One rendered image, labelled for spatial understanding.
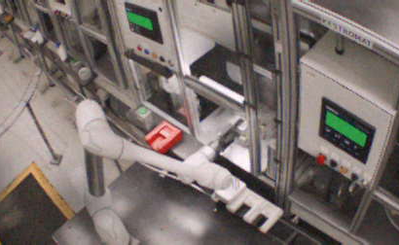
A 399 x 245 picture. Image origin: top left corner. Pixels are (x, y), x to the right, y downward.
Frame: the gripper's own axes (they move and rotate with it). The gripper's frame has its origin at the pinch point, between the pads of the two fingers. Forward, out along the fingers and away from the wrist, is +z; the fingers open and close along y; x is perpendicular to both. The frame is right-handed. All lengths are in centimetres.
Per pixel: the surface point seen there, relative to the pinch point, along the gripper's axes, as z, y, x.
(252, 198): -23.1, -13.4, -29.2
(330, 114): -17, 64, -64
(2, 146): -113, -100, 246
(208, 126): -3.7, -9.4, 19.0
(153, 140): -30.3, -7.3, 34.5
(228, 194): -30.9, -8.1, -20.2
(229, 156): -11.8, -9.6, -3.1
